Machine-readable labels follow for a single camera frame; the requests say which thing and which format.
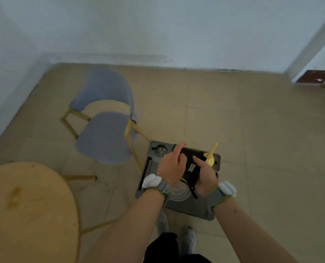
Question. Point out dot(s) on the person's left hand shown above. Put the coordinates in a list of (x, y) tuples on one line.
[(169, 168)]

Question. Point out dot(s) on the person's right hand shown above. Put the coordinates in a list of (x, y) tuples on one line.
[(206, 180)]

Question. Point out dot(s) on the person's right fingers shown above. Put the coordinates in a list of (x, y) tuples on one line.
[(200, 162)]

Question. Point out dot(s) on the person's right forearm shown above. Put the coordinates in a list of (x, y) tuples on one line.
[(247, 232)]

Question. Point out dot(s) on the person's left forearm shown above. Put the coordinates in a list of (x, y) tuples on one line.
[(129, 230)]

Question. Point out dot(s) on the yellow plastic tool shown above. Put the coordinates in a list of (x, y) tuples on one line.
[(209, 159)]

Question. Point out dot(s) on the clear round lid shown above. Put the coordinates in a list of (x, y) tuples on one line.
[(180, 193)]

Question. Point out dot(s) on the white grey right wrist tracker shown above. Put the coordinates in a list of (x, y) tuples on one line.
[(223, 192)]

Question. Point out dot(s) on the white grey wrist tracker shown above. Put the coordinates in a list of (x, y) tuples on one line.
[(223, 192), (152, 182)]

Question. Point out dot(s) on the grey plastic tool case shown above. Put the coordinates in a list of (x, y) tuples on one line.
[(194, 209)]

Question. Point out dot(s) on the white grey left wrist tracker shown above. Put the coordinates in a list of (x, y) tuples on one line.
[(152, 182)]

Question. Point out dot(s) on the person's grey left shoe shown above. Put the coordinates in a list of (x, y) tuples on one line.
[(162, 223)]

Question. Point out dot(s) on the person's grey shoe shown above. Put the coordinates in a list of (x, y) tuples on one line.
[(162, 223), (188, 239)]

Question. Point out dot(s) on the person's grey right shoe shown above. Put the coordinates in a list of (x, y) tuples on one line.
[(188, 239)]

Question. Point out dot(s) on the person's black trousers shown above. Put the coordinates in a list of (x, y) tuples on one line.
[(165, 249)]

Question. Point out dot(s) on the grey upholstered wooden chair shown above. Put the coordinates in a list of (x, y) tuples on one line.
[(104, 136)]

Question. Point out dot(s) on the brown flat panel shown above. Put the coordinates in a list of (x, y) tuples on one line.
[(314, 76)]

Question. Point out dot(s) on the round wooden table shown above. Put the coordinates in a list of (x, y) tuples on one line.
[(28, 216)]

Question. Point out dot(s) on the white door frame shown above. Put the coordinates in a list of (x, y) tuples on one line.
[(310, 49)]

